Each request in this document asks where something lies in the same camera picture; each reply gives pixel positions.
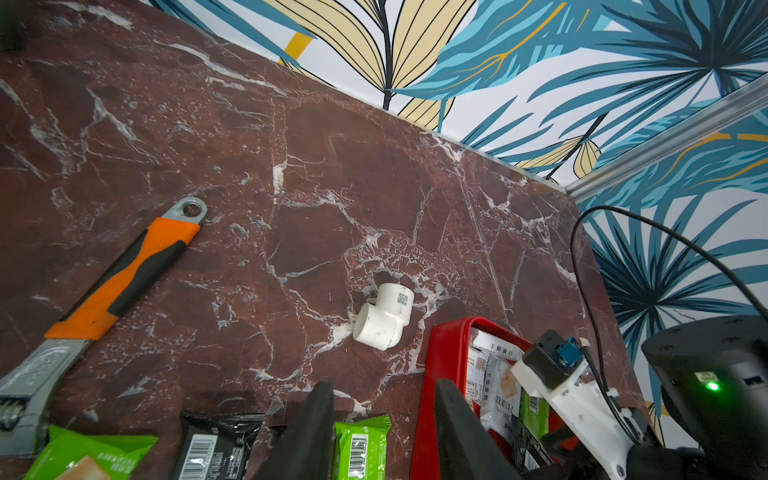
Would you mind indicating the white cookie packet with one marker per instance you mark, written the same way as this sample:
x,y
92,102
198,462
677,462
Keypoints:
x,y
490,385

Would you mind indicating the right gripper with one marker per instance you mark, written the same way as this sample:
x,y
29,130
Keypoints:
x,y
558,454

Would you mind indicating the white plastic pipe elbow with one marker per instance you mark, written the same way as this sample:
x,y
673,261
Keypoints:
x,y
380,325

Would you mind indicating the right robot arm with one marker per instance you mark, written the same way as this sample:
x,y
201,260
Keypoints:
x,y
713,376

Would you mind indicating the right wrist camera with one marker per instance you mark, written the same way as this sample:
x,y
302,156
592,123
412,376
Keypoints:
x,y
559,371

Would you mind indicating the red storage box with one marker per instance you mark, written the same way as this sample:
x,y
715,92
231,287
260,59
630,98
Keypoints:
x,y
447,359

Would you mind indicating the black cookie packet barcode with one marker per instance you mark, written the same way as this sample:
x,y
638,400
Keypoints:
x,y
216,447

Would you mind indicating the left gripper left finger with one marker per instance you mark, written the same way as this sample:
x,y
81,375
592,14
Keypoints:
x,y
305,450

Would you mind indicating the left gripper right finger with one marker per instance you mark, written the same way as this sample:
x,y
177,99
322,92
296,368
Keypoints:
x,y
465,449

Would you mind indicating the green cookie packet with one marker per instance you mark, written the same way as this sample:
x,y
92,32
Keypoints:
x,y
71,455
361,449

